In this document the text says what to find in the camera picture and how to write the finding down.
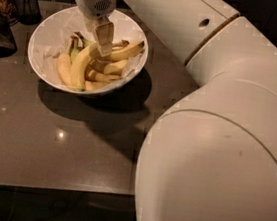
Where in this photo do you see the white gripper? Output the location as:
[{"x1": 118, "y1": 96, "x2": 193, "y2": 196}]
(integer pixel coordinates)
[{"x1": 75, "y1": 0, "x2": 117, "y2": 57}]

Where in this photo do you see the large front yellow banana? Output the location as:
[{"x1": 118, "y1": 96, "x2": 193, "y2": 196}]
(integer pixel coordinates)
[{"x1": 70, "y1": 44, "x2": 99, "y2": 91}]

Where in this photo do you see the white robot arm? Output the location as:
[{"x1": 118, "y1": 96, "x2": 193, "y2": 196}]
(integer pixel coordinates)
[{"x1": 75, "y1": 0, "x2": 277, "y2": 221}]

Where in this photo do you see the top right yellow banana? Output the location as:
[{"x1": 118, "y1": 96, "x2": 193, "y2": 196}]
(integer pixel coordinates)
[{"x1": 104, "y1": 40, "x2": 145, "y2": 62}]

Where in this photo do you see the greenish banana behind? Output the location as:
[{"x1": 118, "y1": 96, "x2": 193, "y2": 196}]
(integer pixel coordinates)
[{"x1": 70, "y1": 31, "x2": 91, "y2": 61}]

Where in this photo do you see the middle yellow banana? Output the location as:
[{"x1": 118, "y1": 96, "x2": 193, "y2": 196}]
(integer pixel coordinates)
[{"x1": 91, "y1": 59, "x2": 127, "y2": 76}]

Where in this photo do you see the white bowl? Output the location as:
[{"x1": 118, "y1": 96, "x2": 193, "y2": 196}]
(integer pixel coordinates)
[{"x1": 22, "y1": 0, "x2": 154, "y2": 103}]

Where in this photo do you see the lower yellow banana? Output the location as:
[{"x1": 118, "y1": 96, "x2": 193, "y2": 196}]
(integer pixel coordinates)
[{"x1": 84, "y1": 67, "x2": 120, "y2": 84}]

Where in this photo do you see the left yellow banana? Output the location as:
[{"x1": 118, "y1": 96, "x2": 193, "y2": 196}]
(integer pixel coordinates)
[{"x1": 56, "y1": 36, "x2": 74, "y2": 86}]

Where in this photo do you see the white paper bowl liner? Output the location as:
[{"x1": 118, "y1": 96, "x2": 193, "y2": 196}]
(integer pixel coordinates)
[{"x1": 28, "y1": 5, "x2": 148, "y2": 95}]

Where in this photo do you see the bottom yellow banana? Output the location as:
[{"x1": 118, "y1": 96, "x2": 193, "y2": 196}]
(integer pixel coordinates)
[{"x1": 85, "y1": 81, "x2": 106, "y2": 92}]

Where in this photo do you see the black mesh cup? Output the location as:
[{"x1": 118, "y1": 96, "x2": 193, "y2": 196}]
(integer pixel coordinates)
[{"x1": 14, "y1": 0, "x2": 42, "y2": 25}]

